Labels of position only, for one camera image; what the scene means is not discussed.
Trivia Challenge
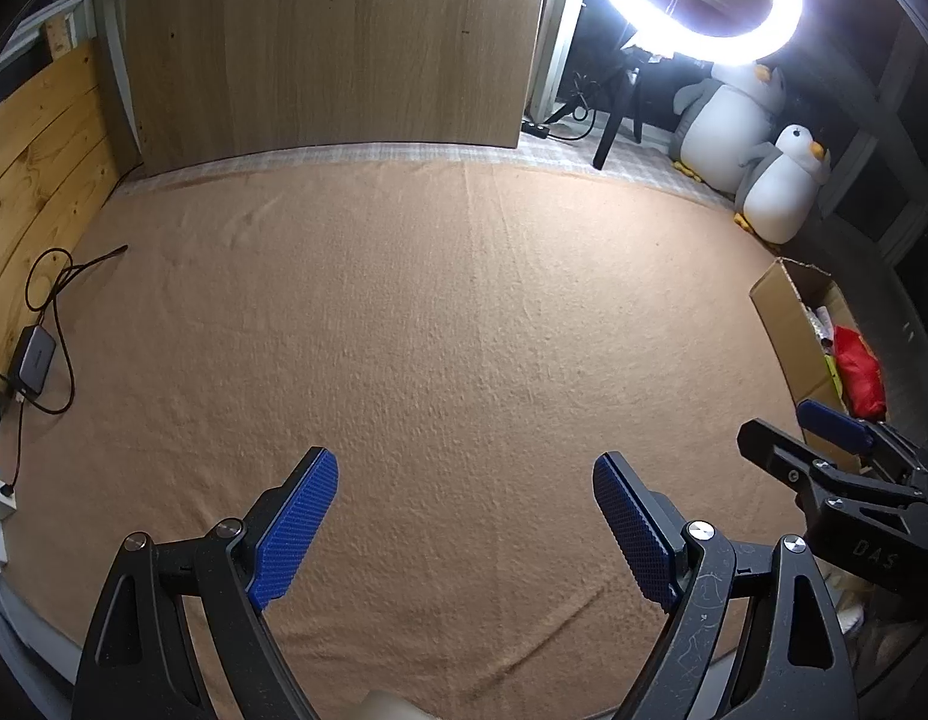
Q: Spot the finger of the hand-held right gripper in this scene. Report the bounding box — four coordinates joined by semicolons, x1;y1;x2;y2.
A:
797;398;924;475
737;419;928;520

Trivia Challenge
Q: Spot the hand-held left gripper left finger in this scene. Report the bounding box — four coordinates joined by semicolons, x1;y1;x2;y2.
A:
72;446;340;720

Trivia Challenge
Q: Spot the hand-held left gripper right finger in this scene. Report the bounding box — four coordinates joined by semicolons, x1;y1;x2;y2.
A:
591;451;861;720

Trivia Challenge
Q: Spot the red drawstring pouch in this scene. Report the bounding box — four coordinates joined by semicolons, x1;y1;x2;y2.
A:
833;325;888;422

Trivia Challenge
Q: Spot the cardboard box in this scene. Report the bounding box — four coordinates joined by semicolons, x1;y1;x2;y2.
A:
749;256;894;457

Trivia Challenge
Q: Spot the small penguin plush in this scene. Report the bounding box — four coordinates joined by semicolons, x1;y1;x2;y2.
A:
732;123;833;245

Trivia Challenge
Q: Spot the large penguin plush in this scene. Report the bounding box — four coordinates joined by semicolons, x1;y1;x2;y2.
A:
671;62;788;193

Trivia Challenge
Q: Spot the plaid bed sheet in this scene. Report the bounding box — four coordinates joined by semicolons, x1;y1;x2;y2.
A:
117;106;744;212

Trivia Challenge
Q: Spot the black tripod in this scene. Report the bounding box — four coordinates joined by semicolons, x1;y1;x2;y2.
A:
545;43;646;171

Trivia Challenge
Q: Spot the pine wood panel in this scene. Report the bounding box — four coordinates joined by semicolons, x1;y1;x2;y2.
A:
0;36;125;385

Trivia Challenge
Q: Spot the light wooden cabinet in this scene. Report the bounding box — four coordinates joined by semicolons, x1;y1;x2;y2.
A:
122;0;552;178

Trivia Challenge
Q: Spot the black power adapter with cable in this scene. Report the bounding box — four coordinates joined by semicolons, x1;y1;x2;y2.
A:
0;243;132;492

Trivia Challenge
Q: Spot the ring light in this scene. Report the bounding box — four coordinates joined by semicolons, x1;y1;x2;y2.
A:
585;0;804;66

